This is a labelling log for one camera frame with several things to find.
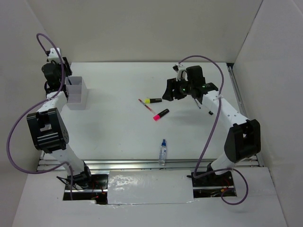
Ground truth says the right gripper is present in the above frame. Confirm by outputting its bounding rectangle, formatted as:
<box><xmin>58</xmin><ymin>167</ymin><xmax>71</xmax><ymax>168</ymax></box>
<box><xmin>162</xmin><ymin>76</ymin><xmax>194</xmax><ymax>101</ymax></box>

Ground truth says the white foil cover sheet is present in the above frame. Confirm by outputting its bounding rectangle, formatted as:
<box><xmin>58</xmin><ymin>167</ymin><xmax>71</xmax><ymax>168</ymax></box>
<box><xmin>107</xmin><ymin>170</ymin><xmax>194</xmax><ymax>205</ymax></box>

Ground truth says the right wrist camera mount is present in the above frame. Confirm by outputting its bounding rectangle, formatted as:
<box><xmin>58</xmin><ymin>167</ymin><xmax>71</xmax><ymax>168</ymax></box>
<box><xmin>173</xmin><ymin>64</ymin><xmax>187</xmax><ymax>81</ymax></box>

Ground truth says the small blue spray bottle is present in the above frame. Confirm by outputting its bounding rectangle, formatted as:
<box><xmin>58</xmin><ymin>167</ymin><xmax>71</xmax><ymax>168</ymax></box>
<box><xmin>159</xmin><ymin>139</ymin><xmax>167</xmax><ymax>166</ymax></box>

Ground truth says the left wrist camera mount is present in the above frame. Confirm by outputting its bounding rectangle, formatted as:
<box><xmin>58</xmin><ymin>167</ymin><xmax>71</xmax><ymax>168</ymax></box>
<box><xmin>46</xmin><ymin>48</ymin><xmax>61</xmax><ymax>63</ymax></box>

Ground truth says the white pen holder container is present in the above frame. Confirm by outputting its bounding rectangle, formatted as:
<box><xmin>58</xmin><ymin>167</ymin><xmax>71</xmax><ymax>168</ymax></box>
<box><xmin>66</xmin><ymin>76</ymin><xmax>88</xmax><ymax>110</ymax></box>

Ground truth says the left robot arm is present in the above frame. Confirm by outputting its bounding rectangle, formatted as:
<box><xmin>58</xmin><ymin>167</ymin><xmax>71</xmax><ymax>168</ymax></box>
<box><xmin>27</xmin><ymin>60</ymin><xmax>93</xmax><ymax>189</ymax></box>

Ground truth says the aluminium front rail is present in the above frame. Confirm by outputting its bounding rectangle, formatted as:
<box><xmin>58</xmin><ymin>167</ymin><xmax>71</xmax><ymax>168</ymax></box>
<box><xmin>37</xmin><ymin>159</ymin><xmax>261</xmax><ymax>171</ymax></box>

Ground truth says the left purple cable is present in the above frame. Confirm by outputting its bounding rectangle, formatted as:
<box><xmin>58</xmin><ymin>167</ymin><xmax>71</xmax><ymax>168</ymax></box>
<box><xmin>6</xmin><ymin>33</ymin><xmax>74</xmax><ymax>201</ymax></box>

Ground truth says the pink highlighter marker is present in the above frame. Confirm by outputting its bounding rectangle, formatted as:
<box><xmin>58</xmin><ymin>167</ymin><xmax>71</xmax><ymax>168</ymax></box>
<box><xmin>153</xmin><ymin>109</ymin><xmax>169</xmax><ymax>121</ymax></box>

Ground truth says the dark blue pen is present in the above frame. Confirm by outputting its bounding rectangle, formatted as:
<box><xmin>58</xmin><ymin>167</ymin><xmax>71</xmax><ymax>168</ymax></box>
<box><xmin>194</xmin><ymin>99</ymin><xmax>201</xmax><ymax>109</ymax></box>

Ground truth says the yellow highlighter marker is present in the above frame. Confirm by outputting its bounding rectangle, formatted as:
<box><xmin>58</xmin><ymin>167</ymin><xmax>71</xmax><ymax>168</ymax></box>
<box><xmin>144</xmin><ymin>98</ymin><xmax>162</xmax><ymax>104</ymax></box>

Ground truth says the red gel pen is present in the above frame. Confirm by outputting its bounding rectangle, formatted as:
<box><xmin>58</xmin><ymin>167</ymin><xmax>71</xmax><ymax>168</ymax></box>
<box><xmin>138</xmin><ymin>99</ymin><xmax>156</xmax><ymax>115</ymax></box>

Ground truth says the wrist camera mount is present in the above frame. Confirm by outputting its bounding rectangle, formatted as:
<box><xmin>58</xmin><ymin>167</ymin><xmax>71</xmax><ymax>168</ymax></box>
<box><xmin>46</xmin><ymin>48</ymin><xmax>61</xmax><ymax>63</ymax></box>
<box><xmin>173</xmin><ymin>64</ymin><xmax>187</xmax><ymax>81</ymax></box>

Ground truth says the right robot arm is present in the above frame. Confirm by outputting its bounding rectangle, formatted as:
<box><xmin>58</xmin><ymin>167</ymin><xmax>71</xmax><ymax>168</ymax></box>
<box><xmin>162</xmin><ymin>65</ymin><xmax>261</xmax><ymax>185</ymax></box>

